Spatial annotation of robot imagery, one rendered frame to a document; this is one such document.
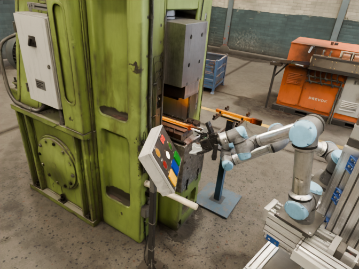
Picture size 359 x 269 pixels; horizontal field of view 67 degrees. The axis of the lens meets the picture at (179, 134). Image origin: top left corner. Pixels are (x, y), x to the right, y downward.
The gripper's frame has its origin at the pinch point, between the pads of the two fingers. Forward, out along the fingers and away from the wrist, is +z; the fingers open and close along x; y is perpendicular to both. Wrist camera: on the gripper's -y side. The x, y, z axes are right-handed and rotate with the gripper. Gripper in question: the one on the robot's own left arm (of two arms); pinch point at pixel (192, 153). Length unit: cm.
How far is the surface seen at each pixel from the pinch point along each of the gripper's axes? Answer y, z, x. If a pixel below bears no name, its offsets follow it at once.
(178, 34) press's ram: 64, -18, -33
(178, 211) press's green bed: -67, 46, -31
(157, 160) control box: 16.0, 10.4, 24.7
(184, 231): -91, 53, -32
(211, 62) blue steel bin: -42, 10, -416
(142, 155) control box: 22.6, 15.4, 26.6
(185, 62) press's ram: 47, -14, -33
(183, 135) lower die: -4.1, 12.2, -38.3
